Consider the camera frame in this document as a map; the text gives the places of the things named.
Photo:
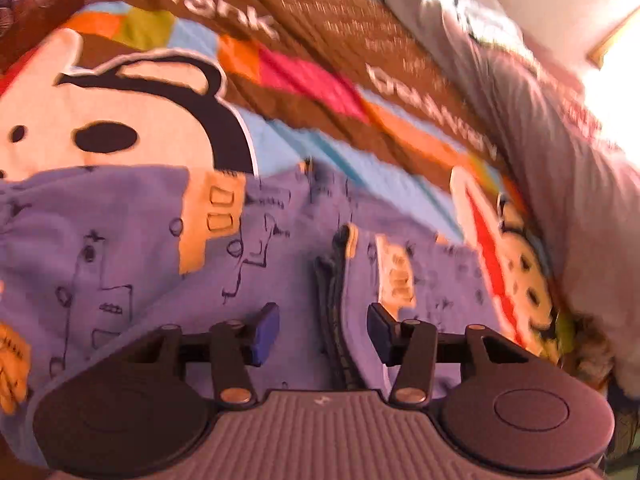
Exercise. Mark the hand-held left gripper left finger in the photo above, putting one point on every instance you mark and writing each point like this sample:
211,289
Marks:
262,335

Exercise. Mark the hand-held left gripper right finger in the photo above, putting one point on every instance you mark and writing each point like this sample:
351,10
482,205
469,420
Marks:
380,332

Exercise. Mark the blue patterned pants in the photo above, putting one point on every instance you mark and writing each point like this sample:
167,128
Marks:
125,240

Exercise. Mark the lilac duvet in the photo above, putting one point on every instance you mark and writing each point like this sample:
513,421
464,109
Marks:
550,160

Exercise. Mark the cartoon printed blanket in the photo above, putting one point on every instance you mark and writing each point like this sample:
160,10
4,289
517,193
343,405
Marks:
310,75

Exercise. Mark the wooden picture frame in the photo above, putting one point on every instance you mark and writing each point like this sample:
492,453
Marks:
612,40

